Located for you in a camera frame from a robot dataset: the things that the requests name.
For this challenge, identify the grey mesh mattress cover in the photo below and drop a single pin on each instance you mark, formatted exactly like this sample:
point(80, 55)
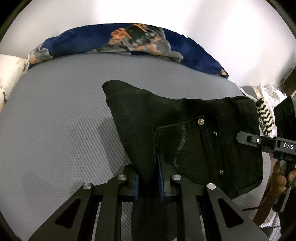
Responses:
point(57, 131)

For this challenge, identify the right hand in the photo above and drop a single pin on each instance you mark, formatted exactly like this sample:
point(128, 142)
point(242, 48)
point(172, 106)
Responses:
point(278, 181)

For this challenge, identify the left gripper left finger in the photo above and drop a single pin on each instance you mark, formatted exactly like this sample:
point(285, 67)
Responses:
point(93, 212)

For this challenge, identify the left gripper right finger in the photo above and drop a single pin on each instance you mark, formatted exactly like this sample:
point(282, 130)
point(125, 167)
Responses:
point(204, 212)

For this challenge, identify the black white striped cloth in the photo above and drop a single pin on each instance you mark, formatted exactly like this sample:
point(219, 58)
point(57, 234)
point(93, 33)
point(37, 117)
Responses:
point(265, 118)

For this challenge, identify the black denim pants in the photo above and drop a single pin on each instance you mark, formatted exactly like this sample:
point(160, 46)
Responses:
point(197, 137)

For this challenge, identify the white floral pillow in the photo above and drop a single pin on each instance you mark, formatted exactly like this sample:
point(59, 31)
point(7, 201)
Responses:
point(12, 69)

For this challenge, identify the blue orange floral blanket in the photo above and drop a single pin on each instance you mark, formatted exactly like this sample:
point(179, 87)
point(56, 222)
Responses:
point(130, 39)

